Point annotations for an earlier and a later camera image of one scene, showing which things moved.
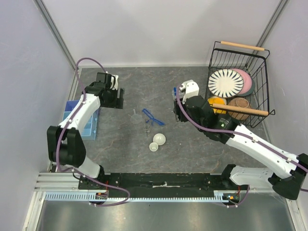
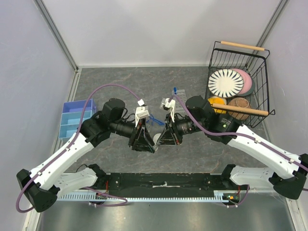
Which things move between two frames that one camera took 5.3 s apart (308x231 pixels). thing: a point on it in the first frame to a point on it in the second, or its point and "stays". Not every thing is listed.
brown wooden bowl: [239, 101] stays
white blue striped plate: [225, 83] stays
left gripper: [118, 103] to [140, 139]
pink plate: [247, 79] stays
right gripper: [181, 118] to [170, 135]
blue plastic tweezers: [151, 118] stays
